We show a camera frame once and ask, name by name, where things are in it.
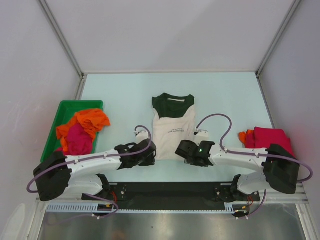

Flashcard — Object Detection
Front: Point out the white and green t-shirt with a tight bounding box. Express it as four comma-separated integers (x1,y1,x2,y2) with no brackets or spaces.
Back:
152,93,196,161

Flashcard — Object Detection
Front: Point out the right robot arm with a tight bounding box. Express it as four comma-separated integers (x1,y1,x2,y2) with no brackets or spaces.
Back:
175,140,300,201

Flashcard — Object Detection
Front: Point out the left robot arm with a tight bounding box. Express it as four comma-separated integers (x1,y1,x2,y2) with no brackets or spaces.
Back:
33,139,157,202

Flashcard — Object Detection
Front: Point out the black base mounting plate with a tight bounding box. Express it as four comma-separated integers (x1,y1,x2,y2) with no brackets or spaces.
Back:
96,182,261,205

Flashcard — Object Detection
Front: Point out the folded orange t-shirt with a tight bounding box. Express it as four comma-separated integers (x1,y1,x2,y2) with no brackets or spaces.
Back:
238,129,255,148

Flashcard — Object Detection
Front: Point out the orange t-shirt in bin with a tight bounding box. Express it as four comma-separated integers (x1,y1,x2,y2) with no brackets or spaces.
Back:
56,108,111,149

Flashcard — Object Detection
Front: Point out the folded pink t-shirt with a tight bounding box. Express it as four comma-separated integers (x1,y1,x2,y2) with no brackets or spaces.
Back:
243,126,295,156

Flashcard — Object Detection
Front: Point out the pink t-shirt in bin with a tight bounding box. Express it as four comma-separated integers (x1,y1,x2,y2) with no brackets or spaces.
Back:
55,123,93,156

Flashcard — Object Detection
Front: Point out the green plastic bin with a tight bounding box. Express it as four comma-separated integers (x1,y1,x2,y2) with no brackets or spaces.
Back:
40,100,104,163

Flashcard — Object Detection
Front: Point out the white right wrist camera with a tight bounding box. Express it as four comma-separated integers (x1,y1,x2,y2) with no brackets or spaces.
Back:
193,129,209,145

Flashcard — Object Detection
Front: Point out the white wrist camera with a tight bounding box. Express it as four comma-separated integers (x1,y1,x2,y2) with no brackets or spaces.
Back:
134,130,150,144
193,129,209,145

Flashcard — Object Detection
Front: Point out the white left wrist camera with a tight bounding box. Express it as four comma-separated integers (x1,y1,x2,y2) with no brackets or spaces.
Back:
134,130,150,144

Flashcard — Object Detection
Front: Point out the slotted cable duct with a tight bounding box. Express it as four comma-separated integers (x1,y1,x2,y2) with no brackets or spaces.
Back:
46,202,246,215

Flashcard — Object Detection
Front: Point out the aluminium frame rail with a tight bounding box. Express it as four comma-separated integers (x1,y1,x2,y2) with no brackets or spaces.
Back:
39,182,308,204

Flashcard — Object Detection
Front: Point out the left aluminium corner post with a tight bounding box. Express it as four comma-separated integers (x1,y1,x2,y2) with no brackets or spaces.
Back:
36,0,85,79

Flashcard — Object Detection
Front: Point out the aluminium corner post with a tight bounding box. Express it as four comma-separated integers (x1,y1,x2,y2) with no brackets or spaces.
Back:
255,0,303,76
36,0,85,79

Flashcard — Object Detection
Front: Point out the right aluminium corner post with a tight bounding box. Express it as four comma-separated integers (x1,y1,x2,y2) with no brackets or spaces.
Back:
255,0,303,76

